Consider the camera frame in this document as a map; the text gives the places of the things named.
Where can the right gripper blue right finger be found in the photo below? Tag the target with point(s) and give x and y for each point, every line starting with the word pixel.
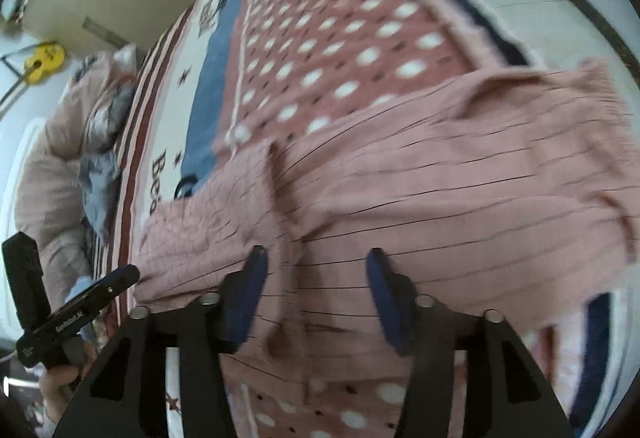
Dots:
pixel 394 297

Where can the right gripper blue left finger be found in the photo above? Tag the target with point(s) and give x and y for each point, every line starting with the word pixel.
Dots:
pixel 240 293

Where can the pink checked pants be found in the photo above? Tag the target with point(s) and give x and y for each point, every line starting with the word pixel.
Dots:
pixel 511 189

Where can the person's left hand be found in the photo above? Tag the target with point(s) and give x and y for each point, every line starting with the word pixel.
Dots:
pixel 53 384

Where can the white headboard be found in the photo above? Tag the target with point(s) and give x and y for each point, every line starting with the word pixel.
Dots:
pixel 10 327

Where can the beige ribbed quilt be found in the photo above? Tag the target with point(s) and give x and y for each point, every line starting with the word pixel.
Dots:
pixel 49 207

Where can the crumpled grey-blue garment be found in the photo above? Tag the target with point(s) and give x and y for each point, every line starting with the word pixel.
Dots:
pixel 99 180

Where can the striped dotted fleece blanket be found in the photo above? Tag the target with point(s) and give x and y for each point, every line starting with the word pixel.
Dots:
pixel 229 74

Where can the yellow toy guitar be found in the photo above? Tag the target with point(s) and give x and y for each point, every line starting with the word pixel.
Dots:
pixel 30 65

